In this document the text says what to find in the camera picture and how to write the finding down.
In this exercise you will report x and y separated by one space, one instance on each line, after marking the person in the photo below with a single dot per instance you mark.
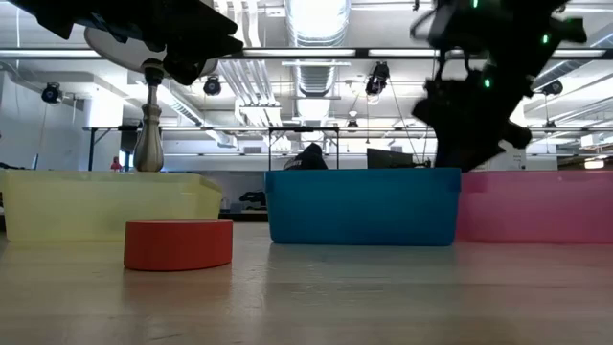
309 158

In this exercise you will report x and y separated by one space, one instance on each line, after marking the black ceiling spotlight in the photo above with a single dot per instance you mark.
553 87
212 86
378 79
50 93

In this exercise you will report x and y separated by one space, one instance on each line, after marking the red tape roll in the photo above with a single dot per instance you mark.
177 244

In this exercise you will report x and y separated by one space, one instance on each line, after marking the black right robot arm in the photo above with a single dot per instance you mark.
517 33

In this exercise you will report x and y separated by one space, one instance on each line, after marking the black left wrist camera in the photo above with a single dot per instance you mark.
184 69

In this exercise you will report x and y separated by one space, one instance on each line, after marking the black computer monitor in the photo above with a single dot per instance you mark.
389 159

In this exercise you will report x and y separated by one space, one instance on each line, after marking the small red object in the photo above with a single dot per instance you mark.
116 164

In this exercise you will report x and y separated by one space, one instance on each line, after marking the blue plastic bin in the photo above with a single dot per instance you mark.
359 206

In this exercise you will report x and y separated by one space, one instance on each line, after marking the pink plastic bin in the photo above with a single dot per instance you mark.
536 211

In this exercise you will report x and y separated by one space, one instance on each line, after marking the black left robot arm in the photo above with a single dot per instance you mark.
57 14

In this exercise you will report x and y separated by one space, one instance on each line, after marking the silver ventilation duct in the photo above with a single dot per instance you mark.
316 76

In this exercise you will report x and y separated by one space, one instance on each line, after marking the yellow plastic bin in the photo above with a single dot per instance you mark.
72 206

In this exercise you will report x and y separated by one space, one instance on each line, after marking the silver lamp base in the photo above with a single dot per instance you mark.
148 144

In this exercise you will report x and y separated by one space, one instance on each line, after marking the black bag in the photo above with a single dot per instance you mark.
253 196

